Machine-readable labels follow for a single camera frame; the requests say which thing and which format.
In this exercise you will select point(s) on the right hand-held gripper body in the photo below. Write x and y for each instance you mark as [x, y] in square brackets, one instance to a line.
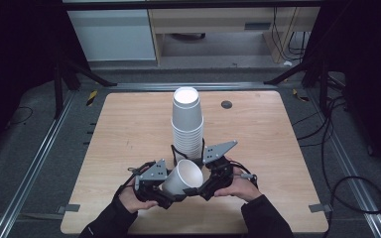
[219, 168]

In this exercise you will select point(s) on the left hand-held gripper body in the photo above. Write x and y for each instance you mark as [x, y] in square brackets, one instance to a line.
[150, 180]

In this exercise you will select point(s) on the single white paper cup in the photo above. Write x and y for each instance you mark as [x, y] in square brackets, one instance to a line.
[185, 177]

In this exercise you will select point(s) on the stack of white paper cups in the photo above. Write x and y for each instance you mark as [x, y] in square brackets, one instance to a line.
[187, 125]

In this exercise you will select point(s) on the person's right hand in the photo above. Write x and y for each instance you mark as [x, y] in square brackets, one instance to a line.
[239, 186]

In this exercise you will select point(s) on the person's left hand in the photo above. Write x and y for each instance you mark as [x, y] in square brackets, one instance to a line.
[132, 201]

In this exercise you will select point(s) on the black table grommet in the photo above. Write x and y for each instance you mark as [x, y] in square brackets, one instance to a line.
[226, 104]

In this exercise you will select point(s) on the grey tape piece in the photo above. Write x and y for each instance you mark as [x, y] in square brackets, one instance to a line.
[68, 208]
[320, 208]

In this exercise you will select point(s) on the yellow black tape strip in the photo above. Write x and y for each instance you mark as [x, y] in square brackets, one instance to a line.
[92, 97]
[298, 95]

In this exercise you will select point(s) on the black metal stand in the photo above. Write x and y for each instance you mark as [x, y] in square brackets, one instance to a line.
[58, 89]
[322, 82]

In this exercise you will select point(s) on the white cabinet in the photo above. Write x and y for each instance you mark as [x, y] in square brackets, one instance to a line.
[112, 34]

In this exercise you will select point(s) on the silver metal floor rail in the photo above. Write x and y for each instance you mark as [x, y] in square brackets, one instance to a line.
[347, 168]
[33, 172]

